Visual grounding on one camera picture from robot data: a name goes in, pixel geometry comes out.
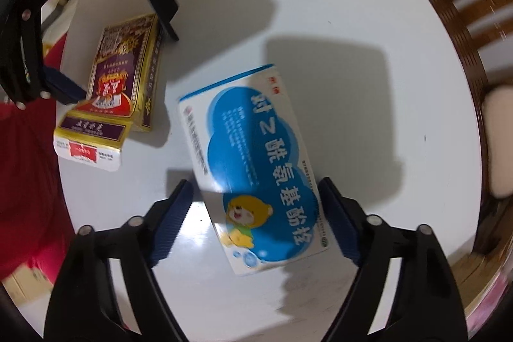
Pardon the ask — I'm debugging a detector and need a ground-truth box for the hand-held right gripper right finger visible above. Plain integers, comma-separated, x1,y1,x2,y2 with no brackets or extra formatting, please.
318,177,467,342

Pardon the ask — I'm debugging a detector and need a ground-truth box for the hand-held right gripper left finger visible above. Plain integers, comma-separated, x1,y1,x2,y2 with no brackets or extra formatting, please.
43,179,195,342

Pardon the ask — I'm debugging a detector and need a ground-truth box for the purple gold carton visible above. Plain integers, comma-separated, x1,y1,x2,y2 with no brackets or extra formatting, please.
53,13,162,171

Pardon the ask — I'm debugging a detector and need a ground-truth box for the blue white medicine box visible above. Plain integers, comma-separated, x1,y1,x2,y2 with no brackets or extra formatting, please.
177,63,334,278

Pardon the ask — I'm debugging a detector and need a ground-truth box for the cardboard box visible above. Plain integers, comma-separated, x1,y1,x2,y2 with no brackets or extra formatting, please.
2,264,57,307

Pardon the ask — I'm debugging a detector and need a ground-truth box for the cream cushion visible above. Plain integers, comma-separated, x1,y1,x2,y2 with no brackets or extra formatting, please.
480,85,513,199

